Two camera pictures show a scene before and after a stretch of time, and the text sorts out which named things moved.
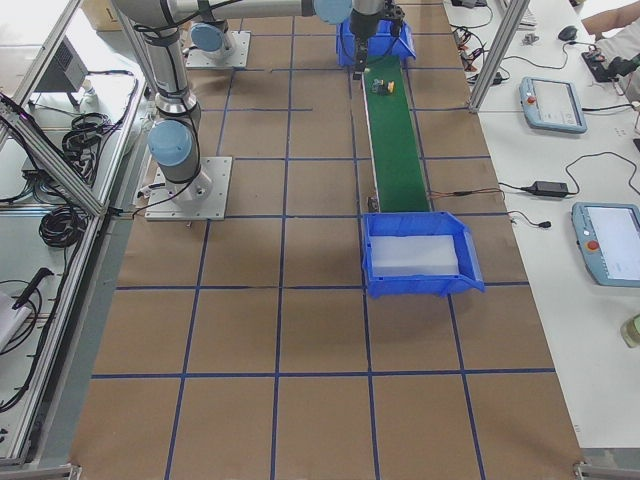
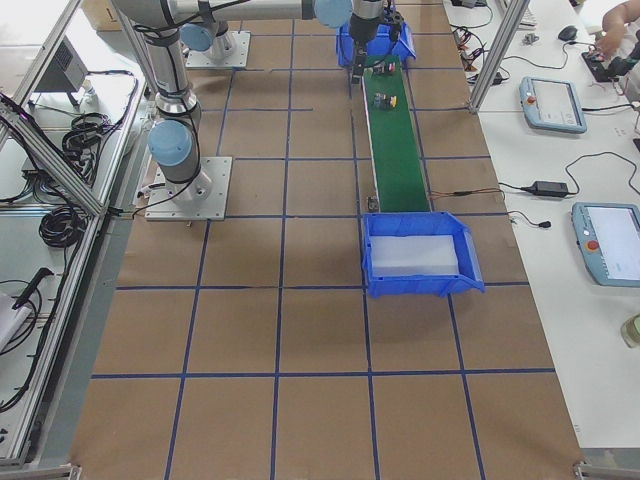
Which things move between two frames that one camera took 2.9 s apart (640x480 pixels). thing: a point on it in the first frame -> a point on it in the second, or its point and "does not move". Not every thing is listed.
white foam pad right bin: x=406 y=255 does not move
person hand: x=604 y=21 -> x=611 y=38
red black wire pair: x=466 y=192 does not move
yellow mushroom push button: x=382 y=86 -> x=383 y=101
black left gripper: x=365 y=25 does not move
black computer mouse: x=568 y=33 does not move
